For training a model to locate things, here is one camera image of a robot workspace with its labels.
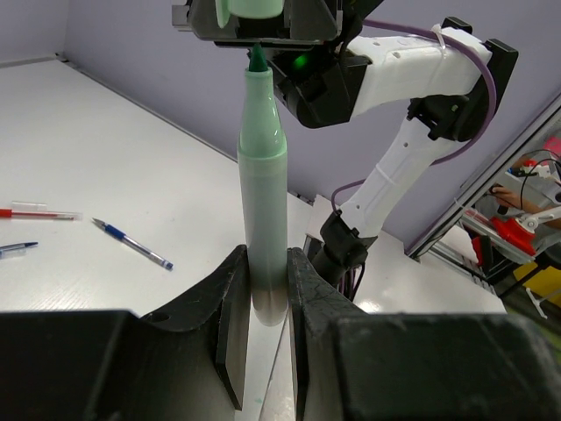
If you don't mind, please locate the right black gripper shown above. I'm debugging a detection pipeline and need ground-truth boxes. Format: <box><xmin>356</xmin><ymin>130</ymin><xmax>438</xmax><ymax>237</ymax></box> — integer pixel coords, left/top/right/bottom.
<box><xmin>171</xmin><ymin>0</ymin><xmax>372</xmax><ymax>129</ymax></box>

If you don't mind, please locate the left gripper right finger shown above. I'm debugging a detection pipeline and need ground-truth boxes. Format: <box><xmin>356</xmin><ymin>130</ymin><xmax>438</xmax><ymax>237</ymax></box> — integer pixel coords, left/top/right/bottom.
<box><xmin>288</xmin><ymin>248</ymin><xmax>560</xmax><ymax>420</ymax></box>

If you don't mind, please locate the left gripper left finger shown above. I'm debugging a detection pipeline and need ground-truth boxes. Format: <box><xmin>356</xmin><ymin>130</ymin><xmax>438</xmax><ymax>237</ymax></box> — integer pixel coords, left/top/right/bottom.
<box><xmin>1</xmin><ymin>245</ymin><xmax>251</xmax><ymax>420</ymax></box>

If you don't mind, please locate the light green marker cap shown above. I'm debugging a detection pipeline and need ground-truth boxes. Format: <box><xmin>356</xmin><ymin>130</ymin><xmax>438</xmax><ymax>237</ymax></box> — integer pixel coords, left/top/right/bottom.
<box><xmin>215</xmin><ymin>0</ymin><xmax>284</xmax><ymax>28</ymax></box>

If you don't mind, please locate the light green marker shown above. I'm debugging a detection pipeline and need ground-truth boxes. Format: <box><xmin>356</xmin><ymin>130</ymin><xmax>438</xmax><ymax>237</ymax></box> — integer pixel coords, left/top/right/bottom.
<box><xmin>237</xmin><ymin>44</ymin><xmax>288</xmax><ymax>326</ymax></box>

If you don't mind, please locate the red pen clear barrel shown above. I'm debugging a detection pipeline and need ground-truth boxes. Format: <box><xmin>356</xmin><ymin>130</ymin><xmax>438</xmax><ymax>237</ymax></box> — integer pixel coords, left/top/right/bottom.
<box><xmin>1</xmin><ymin>201</ymin><xmax>82</xmax><ymax>221</ymax></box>

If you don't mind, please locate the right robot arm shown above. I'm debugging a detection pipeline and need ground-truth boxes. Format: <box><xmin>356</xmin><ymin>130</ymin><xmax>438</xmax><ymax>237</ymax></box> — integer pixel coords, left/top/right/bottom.
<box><xmin>172</xmin><ymin>1</ymin><xmax>518</xmax><ymax>308</ymax></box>

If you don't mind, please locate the blue ballpoint pen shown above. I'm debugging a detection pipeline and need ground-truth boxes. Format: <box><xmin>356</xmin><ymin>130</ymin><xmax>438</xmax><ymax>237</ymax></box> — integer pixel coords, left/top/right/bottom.
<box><xmin>92</xmin><ymin>218</ymin><xmax>174</xmax><ymax>271</ymax></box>

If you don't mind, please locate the blue pen cap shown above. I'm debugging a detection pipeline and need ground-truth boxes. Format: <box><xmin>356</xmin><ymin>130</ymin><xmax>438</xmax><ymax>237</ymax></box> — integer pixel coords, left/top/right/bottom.
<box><xmin>0</xmin><ymin>242</ymin><xmax>39</xmax><ymax>260</ymax></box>

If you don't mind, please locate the red white background device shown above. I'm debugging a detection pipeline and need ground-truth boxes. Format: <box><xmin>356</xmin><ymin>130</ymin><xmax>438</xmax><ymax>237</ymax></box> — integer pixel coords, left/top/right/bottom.
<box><xmin>466</xmin><ymin>206</ymin><xmax>560</xmax><ymax>264</ymax></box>

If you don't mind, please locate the person in background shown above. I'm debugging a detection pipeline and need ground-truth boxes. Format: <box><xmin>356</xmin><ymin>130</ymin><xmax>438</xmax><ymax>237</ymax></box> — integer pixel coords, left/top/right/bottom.
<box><xmin>488</xmin><ymin>153</ymin><xmax>561</xmax><ymax>220</ymax></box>

